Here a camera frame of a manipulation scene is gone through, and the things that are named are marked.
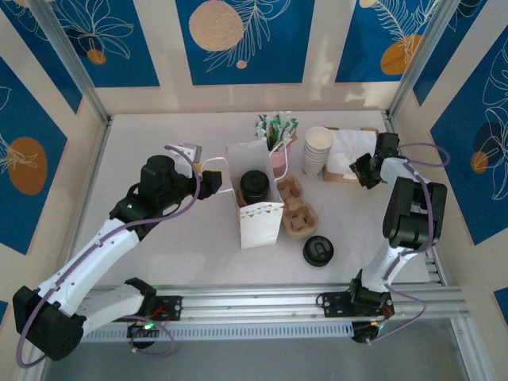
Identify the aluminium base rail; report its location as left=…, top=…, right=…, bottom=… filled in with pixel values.
left=33, top=283, right=465, bottom=330

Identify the brown cardboard cup carrier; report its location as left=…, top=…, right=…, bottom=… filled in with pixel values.
left=275, top=175, right=321, bottom=241

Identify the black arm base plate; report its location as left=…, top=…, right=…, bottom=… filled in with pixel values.
left=152, top=295, right=183, bottom=321
left=320, top=291, right=394, bottom=318

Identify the aluminium table side rail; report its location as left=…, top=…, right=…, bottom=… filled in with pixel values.
left=57, top=114, right=114, bottom=294
left=383, top=113, right=448, bottom=285

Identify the green white wrapped straw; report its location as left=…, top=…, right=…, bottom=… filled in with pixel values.
left=276, top=111, right=293, bottom=151
left=267, top=113, right=281, bottom=150
left=254, top=114, right=273, bottom=144
left=279, top=117, right=299, bottom=151

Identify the short purple cable loop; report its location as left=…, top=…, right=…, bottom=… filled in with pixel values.
left=129, top=313, right=176, bottom=356

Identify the brown cardboard napkin tray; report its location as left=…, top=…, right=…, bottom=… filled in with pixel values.
left=321, top=125, right=388, bottom=183

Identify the white paper gift bag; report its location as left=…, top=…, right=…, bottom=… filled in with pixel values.
left=201, top=140, right=289, bottom=250

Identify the aluminium frame post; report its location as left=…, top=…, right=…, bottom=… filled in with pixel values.
left=387, top=0, right=457, bottom=120
left=27, top=0, right=112, bottom=126

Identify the grey slotted cable duct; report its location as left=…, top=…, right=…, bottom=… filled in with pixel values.
left=59, top=323, right=354, bottom=342

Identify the black control board green light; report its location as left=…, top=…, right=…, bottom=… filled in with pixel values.
left=351, top=319, right=390, bottom=347
left=126, top=317, right=166, bottom=339

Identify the pink straw holder cup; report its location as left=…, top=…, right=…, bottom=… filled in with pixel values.
left=269, top=142, right=293, bottom=179

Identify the white paper napkin stack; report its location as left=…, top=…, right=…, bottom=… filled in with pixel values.
left=325, top=129, right=378, bottom=179

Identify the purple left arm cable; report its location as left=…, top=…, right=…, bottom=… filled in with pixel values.
left=15, top=144, right=200, bottom=369

